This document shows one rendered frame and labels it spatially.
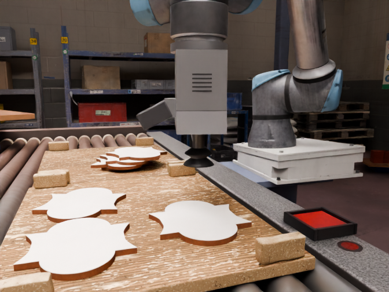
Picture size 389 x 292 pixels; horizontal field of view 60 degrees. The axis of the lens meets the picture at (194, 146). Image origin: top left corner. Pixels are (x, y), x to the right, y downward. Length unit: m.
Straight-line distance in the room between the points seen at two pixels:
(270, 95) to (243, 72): 5.13
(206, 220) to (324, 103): 0.62
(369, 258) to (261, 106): 0.66
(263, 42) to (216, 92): 5.97
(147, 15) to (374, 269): 0.50
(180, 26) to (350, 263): 0.36
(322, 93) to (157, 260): 0.73
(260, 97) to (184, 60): 0.66
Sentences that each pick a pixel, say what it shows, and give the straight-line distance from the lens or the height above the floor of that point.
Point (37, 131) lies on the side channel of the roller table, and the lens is 1.58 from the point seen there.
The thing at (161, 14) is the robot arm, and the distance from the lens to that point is 0.60.
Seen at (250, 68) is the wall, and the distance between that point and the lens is 6.23.
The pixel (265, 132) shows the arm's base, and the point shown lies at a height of 0.99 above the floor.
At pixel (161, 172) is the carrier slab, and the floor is 0.94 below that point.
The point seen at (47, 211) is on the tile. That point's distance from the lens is 0.57.
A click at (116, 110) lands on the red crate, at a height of 0.81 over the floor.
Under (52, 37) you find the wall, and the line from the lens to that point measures 5.60.
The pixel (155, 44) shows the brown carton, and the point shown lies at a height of 1.72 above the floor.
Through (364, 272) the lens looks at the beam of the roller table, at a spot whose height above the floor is 0.92.
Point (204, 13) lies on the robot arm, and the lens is 0.43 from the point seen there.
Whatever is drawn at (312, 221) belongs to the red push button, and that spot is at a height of 0.93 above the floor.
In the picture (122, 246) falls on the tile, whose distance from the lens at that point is 0.42.
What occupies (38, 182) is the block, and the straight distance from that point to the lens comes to 0.72.
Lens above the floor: 1.13
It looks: 10 degrees down
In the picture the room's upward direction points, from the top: straight up
